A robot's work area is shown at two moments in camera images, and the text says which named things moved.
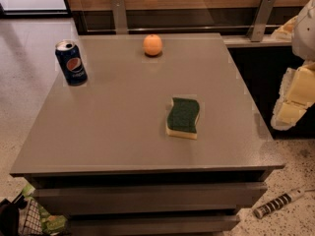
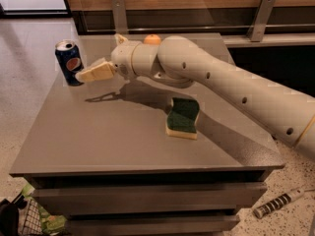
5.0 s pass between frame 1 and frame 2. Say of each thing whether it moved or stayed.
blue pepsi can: stayed
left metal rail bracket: stayed
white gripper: moved
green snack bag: stayed
